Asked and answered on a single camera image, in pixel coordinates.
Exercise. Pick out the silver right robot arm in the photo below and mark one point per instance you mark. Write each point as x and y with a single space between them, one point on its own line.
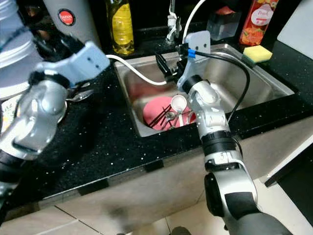
212 117

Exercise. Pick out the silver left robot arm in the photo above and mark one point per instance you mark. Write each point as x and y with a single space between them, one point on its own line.
39 117

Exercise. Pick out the grey thermos with red label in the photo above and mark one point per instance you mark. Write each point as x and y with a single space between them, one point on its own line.
68 17

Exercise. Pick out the chrome faucet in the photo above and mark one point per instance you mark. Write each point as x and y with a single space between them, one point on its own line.
172 22

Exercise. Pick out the pink plate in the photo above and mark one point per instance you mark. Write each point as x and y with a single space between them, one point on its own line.
154 112

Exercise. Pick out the black chopstick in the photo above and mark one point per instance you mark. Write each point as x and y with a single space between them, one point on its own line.
160 115
164 120

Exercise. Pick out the small metal spoon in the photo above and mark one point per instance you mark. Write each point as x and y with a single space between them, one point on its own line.
170 116

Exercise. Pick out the white stacked container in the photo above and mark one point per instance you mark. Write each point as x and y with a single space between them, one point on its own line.
12 39

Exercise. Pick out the red and white bowl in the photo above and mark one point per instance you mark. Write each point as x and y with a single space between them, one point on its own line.
192 119

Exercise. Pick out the yellow oil bottle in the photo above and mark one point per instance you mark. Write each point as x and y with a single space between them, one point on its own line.
122 27

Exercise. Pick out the clear plastic container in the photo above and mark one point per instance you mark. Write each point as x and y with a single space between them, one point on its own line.
222 23

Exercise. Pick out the stainless steel sink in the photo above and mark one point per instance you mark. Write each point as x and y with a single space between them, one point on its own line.
249 83

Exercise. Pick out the yellow sponge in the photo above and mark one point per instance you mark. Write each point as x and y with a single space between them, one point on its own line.
257 54

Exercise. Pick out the floral print plate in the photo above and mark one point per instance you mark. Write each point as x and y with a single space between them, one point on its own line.
6 115

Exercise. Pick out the red peach dish soap bottle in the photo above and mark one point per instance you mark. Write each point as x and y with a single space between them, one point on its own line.
257 19

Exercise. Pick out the beige counter cabinet front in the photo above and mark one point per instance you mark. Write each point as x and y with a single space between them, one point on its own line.
151 191

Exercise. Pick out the white board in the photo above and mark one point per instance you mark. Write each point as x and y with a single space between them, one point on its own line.
298 24

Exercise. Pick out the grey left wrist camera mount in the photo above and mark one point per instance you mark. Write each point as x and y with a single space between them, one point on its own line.
78 63

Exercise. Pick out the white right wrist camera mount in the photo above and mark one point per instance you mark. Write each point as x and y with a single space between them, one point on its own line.
200 44

